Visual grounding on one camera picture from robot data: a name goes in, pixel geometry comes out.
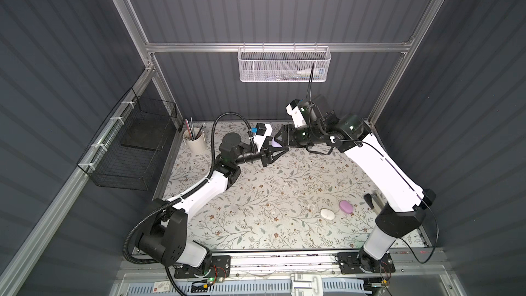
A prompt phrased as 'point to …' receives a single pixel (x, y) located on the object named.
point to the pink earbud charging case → (346, 206)
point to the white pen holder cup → (195, 140)
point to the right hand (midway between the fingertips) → (281, 138)
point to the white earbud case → (327, 214)
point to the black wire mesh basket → (127, 151)
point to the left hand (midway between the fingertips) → (290, 148)
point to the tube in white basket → (306, 74)
